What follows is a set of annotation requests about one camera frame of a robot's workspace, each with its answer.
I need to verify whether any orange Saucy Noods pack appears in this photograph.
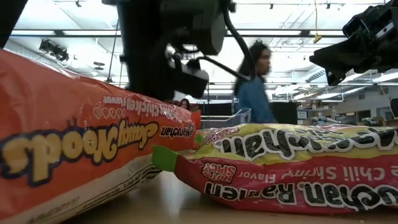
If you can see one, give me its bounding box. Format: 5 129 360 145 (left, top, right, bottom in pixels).
0 49 202 224

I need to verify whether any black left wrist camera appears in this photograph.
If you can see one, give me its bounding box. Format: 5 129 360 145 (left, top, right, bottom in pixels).
169 58 210 99

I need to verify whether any yellow hanging cord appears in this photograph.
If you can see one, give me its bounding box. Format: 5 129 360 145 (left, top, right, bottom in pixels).
313 0 323 44

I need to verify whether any person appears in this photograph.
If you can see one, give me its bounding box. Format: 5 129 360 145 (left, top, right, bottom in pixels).
233 40 277 124
178 98 200 112

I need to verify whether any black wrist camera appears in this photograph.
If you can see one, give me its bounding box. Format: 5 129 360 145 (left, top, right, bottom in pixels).
169 58 210 99
341 14 373 40

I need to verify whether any green red Maruchan ramen pack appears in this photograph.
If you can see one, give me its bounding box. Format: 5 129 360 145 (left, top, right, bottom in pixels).
151 144 398 216
194 123 398 166

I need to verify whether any clear plastic bin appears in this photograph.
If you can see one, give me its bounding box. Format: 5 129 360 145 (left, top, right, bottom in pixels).
200 108 252 130

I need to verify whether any silver ventilation duct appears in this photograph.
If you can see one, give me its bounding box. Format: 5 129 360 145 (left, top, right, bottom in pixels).
304 65 327 83

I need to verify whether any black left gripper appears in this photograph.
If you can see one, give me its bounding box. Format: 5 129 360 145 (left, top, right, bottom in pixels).
117 0 175 101

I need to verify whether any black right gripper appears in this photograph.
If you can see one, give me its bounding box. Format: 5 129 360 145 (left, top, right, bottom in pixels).
309 0 398 87

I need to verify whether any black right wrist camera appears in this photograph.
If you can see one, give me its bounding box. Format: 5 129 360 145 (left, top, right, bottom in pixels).
341 14 373 40

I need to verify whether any black ceiling spotlight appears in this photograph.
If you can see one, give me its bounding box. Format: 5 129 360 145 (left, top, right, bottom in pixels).
39 39 70 63

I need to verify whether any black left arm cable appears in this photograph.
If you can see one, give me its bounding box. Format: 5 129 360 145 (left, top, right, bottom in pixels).
197 0 259 82

